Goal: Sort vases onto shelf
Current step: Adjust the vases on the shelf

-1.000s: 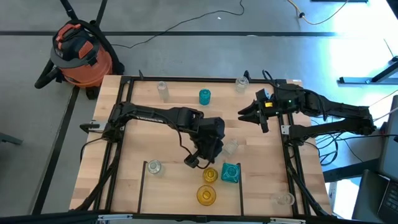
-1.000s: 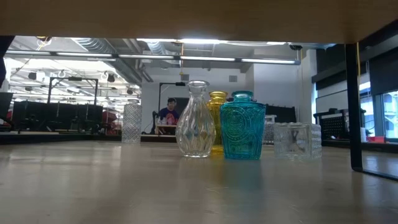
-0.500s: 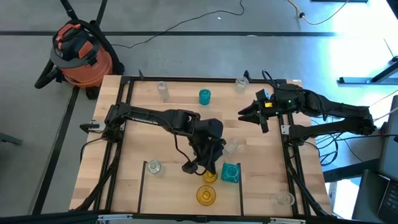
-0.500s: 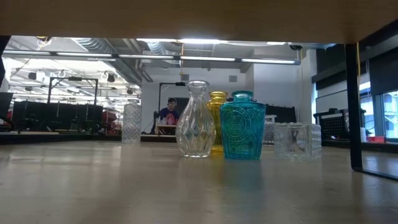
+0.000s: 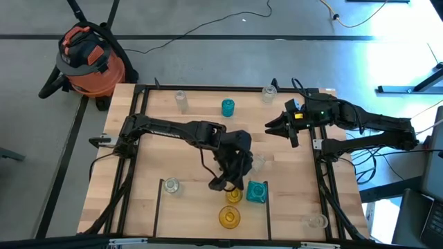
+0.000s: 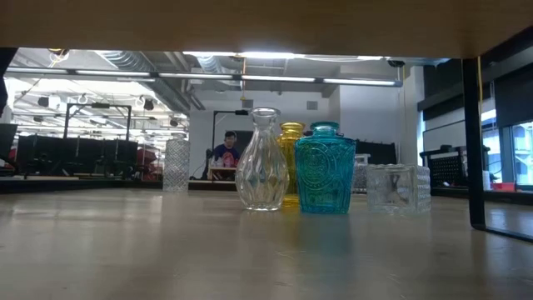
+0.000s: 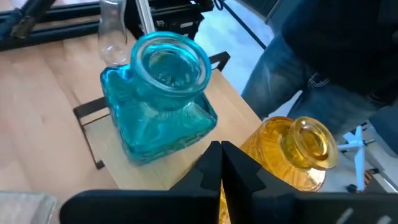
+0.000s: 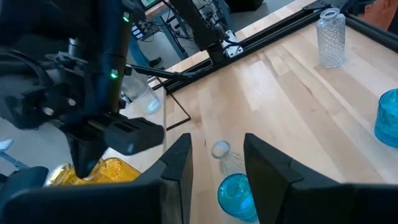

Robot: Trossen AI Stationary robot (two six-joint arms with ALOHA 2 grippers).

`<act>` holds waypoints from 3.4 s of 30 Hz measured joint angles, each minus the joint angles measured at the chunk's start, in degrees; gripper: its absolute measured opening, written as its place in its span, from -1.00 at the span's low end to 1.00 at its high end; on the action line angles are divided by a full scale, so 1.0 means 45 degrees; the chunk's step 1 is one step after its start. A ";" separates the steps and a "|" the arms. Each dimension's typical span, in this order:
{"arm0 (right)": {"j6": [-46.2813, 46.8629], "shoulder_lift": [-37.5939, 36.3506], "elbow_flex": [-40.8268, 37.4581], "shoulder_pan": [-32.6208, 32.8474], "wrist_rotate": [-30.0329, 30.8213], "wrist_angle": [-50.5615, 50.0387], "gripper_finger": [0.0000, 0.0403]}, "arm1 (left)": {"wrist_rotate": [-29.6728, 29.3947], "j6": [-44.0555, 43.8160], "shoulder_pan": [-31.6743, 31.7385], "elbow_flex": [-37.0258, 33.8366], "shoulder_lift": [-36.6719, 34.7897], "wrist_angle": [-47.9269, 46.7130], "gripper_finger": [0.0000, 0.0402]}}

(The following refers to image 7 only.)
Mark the yellow squat glass vase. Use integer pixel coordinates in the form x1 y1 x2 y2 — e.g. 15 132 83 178
218 115 340 224

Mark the clear smooth glass bottle vase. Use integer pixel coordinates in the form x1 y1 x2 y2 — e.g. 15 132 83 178
98 0 130 67

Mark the teal square glass vase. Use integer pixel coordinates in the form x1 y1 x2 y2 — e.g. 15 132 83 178
99 30 218 166

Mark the silver aluminium extrusion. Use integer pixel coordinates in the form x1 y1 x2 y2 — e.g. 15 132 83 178
134 0 156 35

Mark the office chair white base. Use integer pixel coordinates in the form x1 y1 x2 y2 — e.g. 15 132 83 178
337 104 398 194

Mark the black equipment with labels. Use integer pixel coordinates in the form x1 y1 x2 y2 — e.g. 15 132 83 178
148 0 216 40

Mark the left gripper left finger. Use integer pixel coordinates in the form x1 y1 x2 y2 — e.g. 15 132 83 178
58 141 223 224

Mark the person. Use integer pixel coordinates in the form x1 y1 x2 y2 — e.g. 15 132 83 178
241 0 398 141

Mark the clear wavy bottle-shaped vase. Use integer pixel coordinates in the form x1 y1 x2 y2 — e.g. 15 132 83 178
0 190 60 224

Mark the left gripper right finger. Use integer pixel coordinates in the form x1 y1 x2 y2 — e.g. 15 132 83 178
221 141 398 224

